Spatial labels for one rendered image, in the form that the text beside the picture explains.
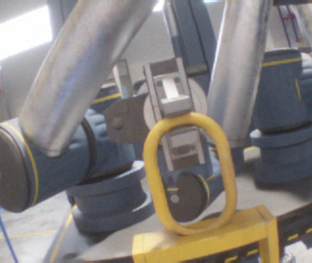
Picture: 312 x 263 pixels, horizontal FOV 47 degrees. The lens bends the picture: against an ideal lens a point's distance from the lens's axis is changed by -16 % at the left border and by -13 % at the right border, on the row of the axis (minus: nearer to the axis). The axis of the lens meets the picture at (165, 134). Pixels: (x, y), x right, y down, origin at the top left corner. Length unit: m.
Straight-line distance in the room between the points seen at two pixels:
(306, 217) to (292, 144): 0.27
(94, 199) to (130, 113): 0.52
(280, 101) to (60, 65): 0.60
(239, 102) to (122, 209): 0.41
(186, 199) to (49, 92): 0.31
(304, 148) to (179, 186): 0.49
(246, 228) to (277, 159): 0.71
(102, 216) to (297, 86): 0.62
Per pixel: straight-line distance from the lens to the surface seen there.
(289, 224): 0.86
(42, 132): 0.77
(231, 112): 0.82
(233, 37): 0.80
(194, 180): 0.70
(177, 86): 0.46
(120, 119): 0.55
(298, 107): 1.08
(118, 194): 1.03
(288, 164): 1.09
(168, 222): 0.42
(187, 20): 1.63
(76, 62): 0.69
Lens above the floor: 1.50
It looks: 7 degrees down
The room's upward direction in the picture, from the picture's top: 13 degrees counter-clockwise
